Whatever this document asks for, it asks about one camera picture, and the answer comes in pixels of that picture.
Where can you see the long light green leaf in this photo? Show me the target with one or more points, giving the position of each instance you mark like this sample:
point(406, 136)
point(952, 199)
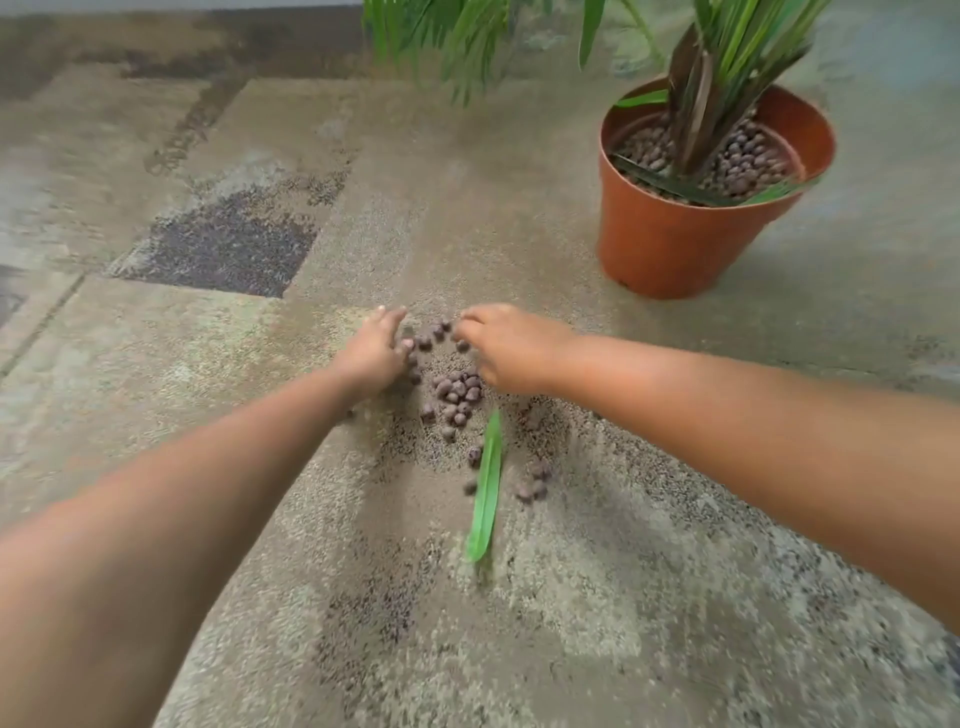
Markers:
point(486, 487)

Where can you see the green palm plant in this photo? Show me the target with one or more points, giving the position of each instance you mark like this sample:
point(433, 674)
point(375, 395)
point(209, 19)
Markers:
point(705, 105)

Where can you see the person's left hand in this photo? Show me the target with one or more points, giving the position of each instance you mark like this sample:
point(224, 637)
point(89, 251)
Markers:
point(371, 360)

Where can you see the brown clay pebbles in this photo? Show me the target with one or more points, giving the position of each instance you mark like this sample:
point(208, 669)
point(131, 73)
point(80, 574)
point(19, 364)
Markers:
point(454, 390)

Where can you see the person's left forearm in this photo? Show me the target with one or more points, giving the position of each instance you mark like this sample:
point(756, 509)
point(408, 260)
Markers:
point(150, 540)

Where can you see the narrow dark green leaf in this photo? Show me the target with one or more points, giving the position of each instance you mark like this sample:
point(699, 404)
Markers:
point(675, 187)

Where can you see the terracotta plastic plant pot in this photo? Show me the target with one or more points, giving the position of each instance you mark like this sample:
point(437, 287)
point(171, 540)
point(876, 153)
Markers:
point(660, 247)

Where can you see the split green leaf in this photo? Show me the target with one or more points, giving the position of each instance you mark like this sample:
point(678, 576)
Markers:
point(772, 193)

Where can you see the person's right forearm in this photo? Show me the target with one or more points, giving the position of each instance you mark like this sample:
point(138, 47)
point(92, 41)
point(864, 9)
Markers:
point(750, 435)

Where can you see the person's right hand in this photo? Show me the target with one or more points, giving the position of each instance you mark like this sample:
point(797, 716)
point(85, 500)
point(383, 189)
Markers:
point(517, 349)

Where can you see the bed of brown clay pebbles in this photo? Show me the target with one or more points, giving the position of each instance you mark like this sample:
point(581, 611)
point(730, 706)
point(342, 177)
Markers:
point(742, 161)

